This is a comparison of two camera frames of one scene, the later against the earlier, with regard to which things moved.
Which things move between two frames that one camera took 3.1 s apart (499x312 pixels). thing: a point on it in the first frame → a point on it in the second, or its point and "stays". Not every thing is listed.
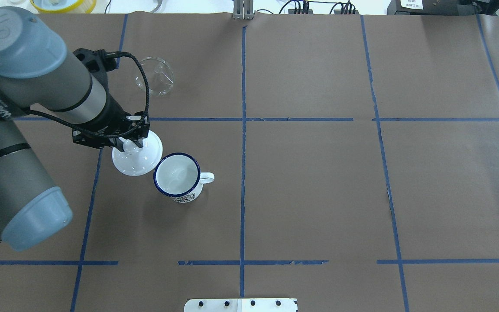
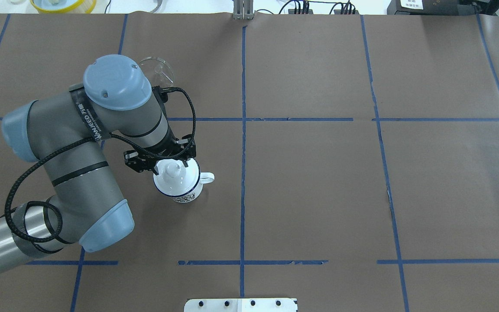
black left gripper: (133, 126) → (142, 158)
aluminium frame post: (243, 9) stays
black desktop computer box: (432, 7) stays
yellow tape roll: (63, 6) stays
